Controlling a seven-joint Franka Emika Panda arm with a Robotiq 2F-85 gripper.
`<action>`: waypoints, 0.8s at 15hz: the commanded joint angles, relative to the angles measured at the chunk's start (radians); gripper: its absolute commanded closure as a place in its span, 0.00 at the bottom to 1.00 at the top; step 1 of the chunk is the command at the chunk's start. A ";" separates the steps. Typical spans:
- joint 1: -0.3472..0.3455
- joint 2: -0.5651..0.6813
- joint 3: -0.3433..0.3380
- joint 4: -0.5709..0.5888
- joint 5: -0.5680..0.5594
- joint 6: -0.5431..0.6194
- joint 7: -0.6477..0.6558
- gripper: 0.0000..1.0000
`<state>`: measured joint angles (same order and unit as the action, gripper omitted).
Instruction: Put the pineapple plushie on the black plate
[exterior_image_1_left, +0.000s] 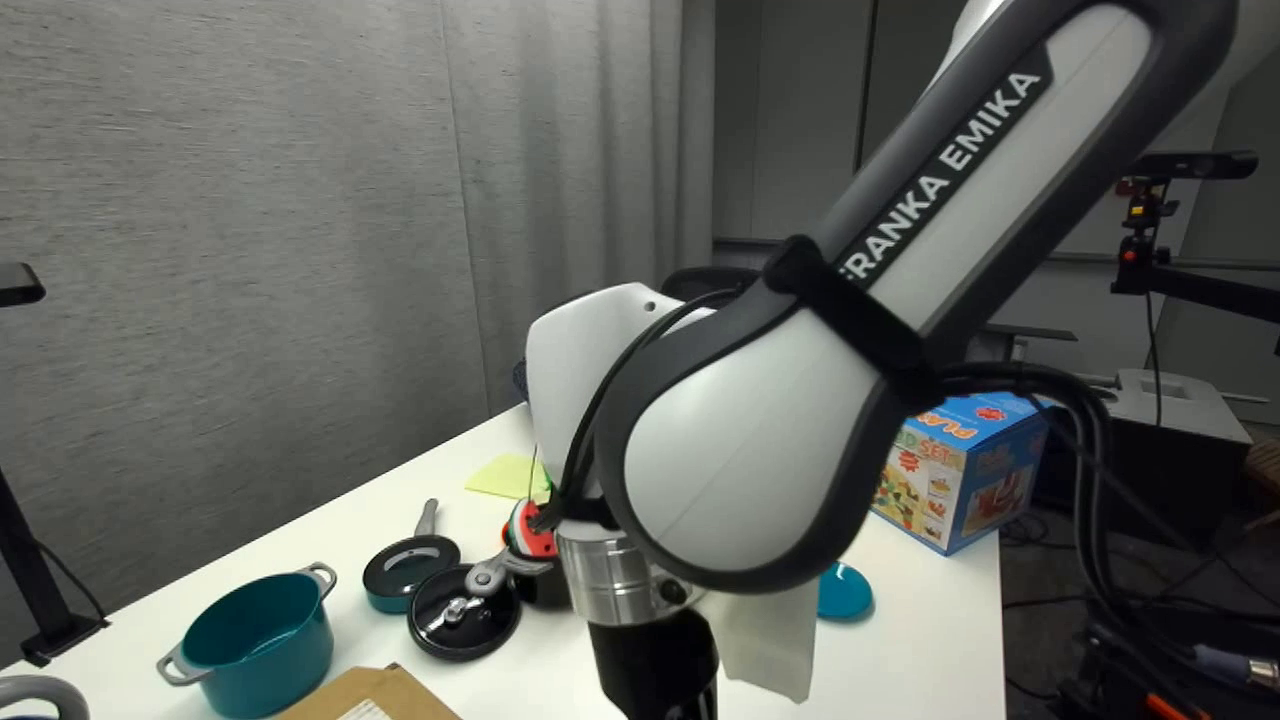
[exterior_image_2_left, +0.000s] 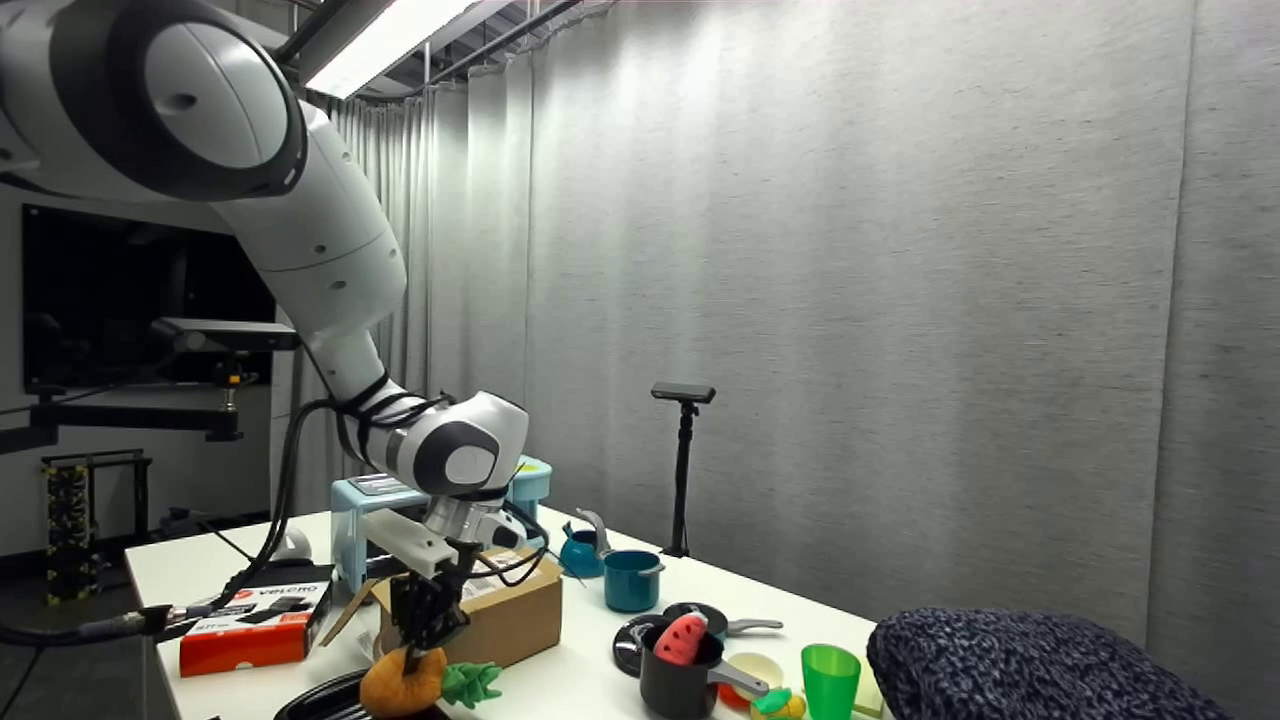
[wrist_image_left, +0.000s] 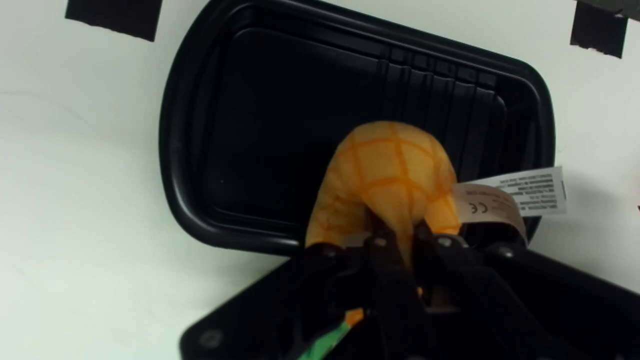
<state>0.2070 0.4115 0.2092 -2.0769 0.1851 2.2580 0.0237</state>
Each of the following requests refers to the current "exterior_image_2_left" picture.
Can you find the black boom bar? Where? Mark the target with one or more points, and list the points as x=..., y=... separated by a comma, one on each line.
x=135, y=416

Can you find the black camera tripod stand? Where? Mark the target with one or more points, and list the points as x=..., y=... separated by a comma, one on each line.
x=681, y=465

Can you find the small white object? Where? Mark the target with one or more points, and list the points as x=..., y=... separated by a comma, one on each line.
x=289, y=545

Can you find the dark blue speckled cushion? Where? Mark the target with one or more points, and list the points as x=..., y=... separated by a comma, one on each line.
x=1042, y=665

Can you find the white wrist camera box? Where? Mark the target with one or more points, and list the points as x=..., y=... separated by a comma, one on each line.
x=404, y=545

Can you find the green plastic cup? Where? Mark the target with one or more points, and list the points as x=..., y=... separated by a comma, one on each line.
x=830, y=681

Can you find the black wall monitor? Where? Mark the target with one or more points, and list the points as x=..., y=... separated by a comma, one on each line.
x=120, y=293

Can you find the brown cardboard box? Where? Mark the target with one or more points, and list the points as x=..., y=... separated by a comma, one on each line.
x=522, y=620

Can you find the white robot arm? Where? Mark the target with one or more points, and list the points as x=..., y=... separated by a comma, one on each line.
x=320, y=254

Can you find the light blue toy microwave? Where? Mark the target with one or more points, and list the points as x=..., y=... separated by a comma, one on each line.
x=350, y=509

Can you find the ceiling light strip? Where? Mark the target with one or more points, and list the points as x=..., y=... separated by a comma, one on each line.
x=386, y=45

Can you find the black equipment rack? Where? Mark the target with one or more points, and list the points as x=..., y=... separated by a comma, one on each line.
x=65, y=523

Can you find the teal toy pot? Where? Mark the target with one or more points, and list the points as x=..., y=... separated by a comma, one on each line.
x=638, y=584

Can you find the small dark frying pan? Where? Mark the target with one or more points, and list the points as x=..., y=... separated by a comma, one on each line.
x=747, y=625

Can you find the black round pan with lid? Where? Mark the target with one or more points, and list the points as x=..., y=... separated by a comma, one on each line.
x=627, y=647

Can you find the red and black box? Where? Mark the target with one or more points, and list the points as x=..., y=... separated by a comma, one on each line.
x=244, y=647

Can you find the black plate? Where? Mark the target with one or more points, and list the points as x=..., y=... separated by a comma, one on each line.
x=317, y=702

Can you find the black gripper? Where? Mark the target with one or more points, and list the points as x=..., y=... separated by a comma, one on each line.
x=428, y=603

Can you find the red watermelon slice toy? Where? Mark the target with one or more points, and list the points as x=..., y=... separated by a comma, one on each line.
x=681, y=640

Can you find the orange pineapple plushie green leaves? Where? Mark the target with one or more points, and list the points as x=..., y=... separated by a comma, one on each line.
x=400, y=681

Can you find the yellow-green toy plate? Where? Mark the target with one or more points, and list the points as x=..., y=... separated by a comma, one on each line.
x=783, y=707

